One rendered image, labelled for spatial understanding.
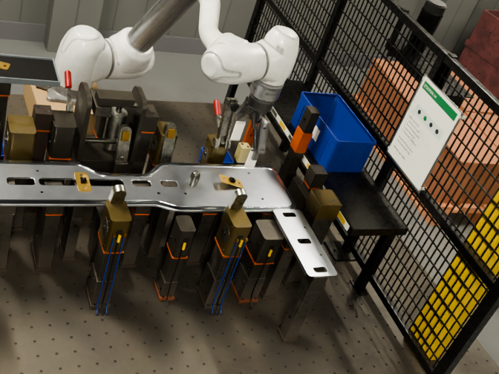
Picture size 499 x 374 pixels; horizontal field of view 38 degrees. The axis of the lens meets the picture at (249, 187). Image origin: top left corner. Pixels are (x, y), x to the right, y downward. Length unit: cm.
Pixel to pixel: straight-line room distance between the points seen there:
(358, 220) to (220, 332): 55
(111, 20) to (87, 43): 225
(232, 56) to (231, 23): 338
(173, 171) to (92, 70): 68
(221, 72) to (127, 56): 97
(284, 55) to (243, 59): 14
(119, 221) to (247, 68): 53
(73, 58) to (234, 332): 117
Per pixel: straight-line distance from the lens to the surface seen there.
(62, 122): 220
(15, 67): 227
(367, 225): 229
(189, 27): 515
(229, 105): 227
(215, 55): 187
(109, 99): 216
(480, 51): 596
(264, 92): 204
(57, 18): 472
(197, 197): 217
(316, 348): 230
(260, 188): 230
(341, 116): 265
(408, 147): 239
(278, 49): 197
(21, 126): 215
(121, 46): 279
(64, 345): 207
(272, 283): 233
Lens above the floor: 229
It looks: 34 degrees down
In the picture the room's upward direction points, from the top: 21 degrees clockwise
